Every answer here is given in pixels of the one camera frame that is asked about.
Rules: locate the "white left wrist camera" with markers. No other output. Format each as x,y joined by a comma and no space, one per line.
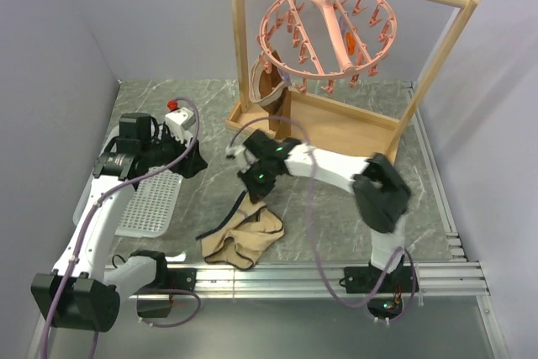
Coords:
179,120

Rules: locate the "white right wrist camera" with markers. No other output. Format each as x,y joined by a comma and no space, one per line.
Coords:
237,153

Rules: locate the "aluminium mounting rail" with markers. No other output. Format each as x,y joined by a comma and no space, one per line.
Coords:
290,280

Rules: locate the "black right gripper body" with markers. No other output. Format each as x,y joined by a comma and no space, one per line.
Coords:
260,177

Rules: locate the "pink round clip hanger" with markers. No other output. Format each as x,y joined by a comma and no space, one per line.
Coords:
361,34

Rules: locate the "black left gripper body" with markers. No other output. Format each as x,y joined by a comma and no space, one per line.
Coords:
184,166

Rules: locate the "beige underwear navy trim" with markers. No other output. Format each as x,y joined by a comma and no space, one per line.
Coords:
244,234

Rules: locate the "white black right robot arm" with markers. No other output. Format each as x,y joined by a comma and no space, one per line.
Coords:
381,195

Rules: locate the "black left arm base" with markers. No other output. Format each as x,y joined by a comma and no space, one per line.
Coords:
173,279

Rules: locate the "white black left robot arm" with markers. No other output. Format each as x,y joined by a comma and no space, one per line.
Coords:
78,294

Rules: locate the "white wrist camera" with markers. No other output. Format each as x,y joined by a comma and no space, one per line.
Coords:
237,153
179,120

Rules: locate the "brown underwear on hanger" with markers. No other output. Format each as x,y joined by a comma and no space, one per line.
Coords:
270,92

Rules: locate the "white plastic basket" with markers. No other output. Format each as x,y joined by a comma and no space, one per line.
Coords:
149,212

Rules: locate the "wooden hanger rack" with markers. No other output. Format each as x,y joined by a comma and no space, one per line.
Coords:
333,125

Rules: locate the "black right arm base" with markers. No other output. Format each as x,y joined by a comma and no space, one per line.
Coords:
362,280

